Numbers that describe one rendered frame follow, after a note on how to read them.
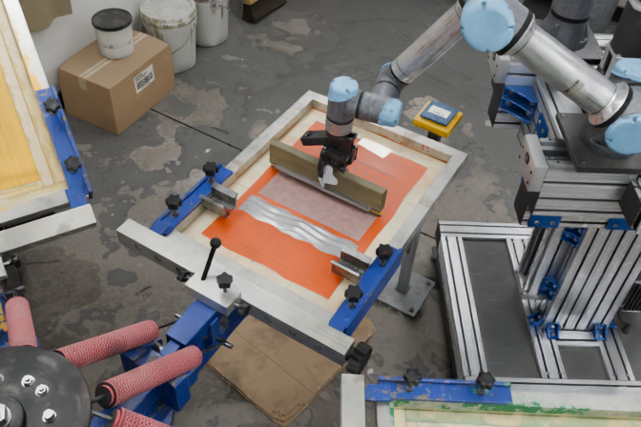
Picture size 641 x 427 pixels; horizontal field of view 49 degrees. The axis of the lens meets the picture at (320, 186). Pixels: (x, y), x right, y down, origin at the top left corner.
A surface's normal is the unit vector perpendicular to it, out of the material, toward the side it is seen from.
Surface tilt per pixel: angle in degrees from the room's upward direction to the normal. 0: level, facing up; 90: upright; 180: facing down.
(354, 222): 0
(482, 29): 86
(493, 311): 0
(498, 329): 0
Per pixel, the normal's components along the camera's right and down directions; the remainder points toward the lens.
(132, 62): 0.03, -0.73
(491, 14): -0.40, 0.58
